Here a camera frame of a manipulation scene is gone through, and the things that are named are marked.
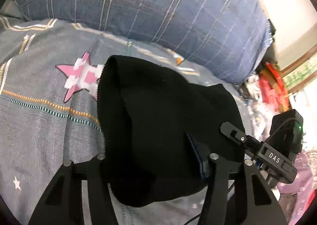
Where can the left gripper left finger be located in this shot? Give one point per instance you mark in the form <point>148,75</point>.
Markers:
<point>61,202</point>

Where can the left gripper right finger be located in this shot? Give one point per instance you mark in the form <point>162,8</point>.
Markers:
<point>238,193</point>

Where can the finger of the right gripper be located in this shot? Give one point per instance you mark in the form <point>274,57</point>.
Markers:
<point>249,143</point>

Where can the black pants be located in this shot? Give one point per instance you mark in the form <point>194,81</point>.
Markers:
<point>159,130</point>

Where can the red packaging pile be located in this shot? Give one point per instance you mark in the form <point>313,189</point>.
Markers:
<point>273,88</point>

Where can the blue plaid pillow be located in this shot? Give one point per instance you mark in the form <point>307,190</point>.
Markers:
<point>228,37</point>

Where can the grey patterned bed sheet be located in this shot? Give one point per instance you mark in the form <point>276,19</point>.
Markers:
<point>39,126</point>

